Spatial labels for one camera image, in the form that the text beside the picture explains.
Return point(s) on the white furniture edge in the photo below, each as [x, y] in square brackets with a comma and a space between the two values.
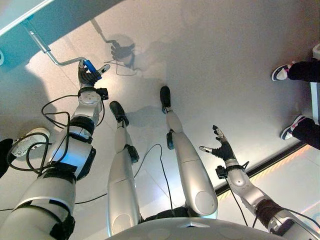
[315, 100]

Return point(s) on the white navy pink sneaker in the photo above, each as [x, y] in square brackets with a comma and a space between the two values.
[281, 72]
[291, 130]

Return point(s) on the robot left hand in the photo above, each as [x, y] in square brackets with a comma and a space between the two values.
[86, 78]

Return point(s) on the robot right leg silver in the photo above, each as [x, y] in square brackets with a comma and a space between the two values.
[192, 170]

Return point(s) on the robot torso silver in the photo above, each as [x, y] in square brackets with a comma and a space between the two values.
[190, 232]

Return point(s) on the robot leg silver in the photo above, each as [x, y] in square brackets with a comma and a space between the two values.
[122, 190]
[192, 170]

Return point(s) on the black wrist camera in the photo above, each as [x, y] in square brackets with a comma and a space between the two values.
[221, 172]
[102, 93]

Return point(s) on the robot right arm silver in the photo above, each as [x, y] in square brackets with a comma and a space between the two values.
[240, 180]

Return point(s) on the hospital bed frame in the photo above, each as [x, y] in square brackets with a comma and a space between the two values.
[50, 20]

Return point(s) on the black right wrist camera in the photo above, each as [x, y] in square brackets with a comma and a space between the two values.
[221, 172]

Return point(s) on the robot left leg silver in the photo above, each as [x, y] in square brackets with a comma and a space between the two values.
[122, 190]

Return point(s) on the robot left arm silver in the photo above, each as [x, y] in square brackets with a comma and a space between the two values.
[62, 155]

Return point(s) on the white striped object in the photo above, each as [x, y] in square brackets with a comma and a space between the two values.
[316, 51]

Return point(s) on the black blue leg tracker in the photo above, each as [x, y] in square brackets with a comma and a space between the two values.
[170, 140]
[132, 153]

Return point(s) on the metal bed crank blue grip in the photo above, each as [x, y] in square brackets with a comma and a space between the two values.
[70, 62]

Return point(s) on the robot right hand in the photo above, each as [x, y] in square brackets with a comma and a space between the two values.
[226, 151]

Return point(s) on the black floor threshold strip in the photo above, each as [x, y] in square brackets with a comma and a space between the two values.
[260, 170]

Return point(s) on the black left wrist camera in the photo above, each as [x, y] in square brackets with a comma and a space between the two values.
[102, 93]

